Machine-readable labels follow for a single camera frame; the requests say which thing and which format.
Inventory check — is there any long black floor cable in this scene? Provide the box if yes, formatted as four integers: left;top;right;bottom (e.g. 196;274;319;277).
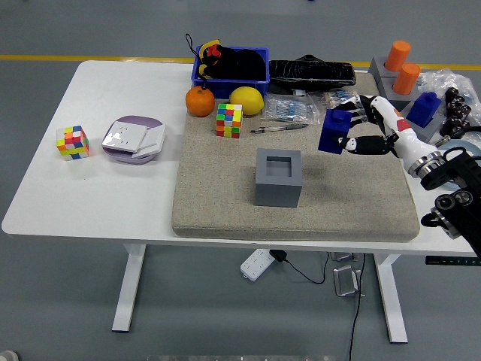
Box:
348;253;368;361

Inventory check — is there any white power strip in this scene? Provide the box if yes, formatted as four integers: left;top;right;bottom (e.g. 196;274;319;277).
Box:
240;247;274;281

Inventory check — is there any yellow lemon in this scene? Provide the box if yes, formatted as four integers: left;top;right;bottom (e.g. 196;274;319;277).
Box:
229;86;265;116

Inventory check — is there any blue plastic bin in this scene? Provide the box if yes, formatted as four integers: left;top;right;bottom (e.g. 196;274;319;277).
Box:
191;46;271;99

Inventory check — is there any crumpled clear plastic bag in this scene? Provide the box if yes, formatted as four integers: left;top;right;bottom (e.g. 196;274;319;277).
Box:
416;67;481;114

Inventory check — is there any clear ballpoint pen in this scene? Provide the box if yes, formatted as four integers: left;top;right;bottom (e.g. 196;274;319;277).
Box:
250;123;310;135

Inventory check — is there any white table leg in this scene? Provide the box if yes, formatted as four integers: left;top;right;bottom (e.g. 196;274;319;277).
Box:
111;243;147;333
374;253;410;344

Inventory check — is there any black table control panel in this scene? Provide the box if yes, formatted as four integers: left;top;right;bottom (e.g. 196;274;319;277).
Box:
425;255;481;266

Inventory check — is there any grey cylinder seal holder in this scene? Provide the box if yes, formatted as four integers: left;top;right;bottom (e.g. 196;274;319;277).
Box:
368;56;399;82
379;74;424;114

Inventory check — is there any purple plate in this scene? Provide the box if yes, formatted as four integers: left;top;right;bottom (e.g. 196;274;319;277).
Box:
101;115;166;165

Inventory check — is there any orange fruit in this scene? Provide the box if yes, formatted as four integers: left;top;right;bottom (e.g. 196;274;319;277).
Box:
185;86;216;118

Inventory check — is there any grey-brown mat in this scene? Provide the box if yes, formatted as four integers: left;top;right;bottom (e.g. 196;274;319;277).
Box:
171;71;421;244

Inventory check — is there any black plug cord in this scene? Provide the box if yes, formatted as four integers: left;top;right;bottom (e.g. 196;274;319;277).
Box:
283;252;331;285

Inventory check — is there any clear bag of blue resistors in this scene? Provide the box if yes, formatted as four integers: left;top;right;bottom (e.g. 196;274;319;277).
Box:
262;93;322;125

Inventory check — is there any black cord loop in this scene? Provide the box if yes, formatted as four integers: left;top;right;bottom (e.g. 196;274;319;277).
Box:
184;33;210;89

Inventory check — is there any white wall switch panel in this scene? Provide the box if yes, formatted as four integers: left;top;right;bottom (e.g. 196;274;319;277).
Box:
101;121;148;154
134;124;167;159

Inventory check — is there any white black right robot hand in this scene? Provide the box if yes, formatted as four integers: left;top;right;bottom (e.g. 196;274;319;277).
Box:
332;93;439;171

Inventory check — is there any orange cylinder seal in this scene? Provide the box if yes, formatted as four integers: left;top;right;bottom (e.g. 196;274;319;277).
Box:
392;62;422;96
385;40;412;72

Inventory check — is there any dark brown small parts pile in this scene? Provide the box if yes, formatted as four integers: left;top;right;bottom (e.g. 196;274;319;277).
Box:
439;86;473;137

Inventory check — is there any clear bag of tan resistors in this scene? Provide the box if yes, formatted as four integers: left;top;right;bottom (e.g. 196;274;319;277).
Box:
321;89;358;111

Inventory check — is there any blue square seal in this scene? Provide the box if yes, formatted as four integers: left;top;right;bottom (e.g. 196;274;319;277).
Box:
407;92;442;127
317;108;353;155

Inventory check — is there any colourful puzzle cube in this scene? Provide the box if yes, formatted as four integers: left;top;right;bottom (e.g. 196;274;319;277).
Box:
56;125;91;162
215;102;244;140

